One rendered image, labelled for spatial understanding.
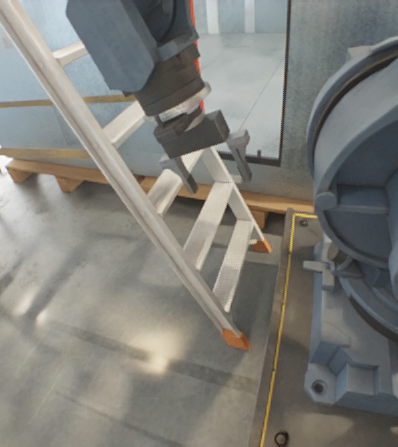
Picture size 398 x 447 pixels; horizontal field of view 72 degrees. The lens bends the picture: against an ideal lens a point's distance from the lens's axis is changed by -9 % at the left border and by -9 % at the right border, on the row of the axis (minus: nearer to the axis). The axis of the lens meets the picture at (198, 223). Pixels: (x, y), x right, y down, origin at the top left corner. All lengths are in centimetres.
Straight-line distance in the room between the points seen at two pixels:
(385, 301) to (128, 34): 66
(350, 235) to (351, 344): 32
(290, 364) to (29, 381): 105
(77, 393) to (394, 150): 127
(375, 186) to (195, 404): 98
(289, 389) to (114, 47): 83
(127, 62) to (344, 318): 71
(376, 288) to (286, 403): 37
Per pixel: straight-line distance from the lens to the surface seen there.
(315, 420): 85
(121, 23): 49
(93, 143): 81
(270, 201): 158
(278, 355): 88
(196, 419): 119
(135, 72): 50
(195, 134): 57
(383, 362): 77
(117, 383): 129
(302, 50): 129
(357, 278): 70
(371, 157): 43
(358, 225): 50
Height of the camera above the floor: 116
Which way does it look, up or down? 43 degrees down
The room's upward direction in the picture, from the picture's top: 8 degrees counter-clockwise
